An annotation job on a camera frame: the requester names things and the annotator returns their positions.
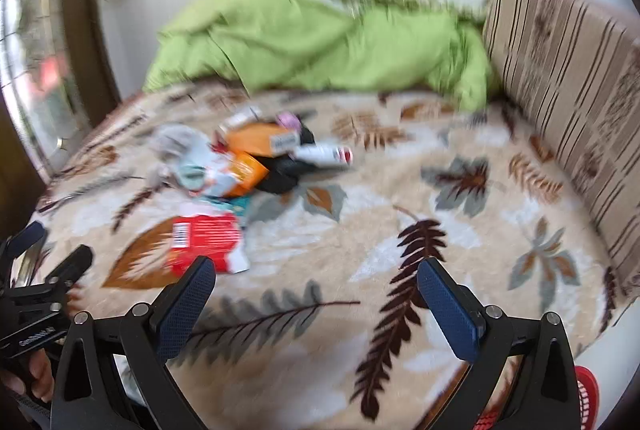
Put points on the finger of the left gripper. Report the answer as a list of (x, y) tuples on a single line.
[(72, 268), (31, 237)]

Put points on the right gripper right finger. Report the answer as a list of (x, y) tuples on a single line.
[(544, 393)]

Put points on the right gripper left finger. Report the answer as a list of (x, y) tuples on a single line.
[(113, 372)]

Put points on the grey white sock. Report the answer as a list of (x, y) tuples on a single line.
[(174, 142)]

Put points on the orange wrapper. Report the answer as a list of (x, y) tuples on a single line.
[(245, 172)]

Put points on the orange box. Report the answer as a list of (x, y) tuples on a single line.
[(265, 140)]

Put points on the white spray bottle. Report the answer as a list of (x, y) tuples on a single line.
[(324, 155)]

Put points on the person's left hand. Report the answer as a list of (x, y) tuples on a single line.
[(40, 378)]

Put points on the red snack wrapper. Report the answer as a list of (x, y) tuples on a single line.
[(215, 236)]

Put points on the stained glass door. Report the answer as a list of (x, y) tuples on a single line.
[(37, 84)]

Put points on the leaf pattern bed blanket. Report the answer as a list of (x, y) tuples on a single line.
[(325, 329)]

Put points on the black plastic bag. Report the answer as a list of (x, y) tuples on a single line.
[(284, 172)]

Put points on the pink crumpled paper ball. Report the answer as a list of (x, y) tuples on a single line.
[(289, 121)]

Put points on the green duvet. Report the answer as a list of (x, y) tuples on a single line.
[(314, 45)]

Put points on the striped beige cushion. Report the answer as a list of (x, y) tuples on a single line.
[(572, 67)]

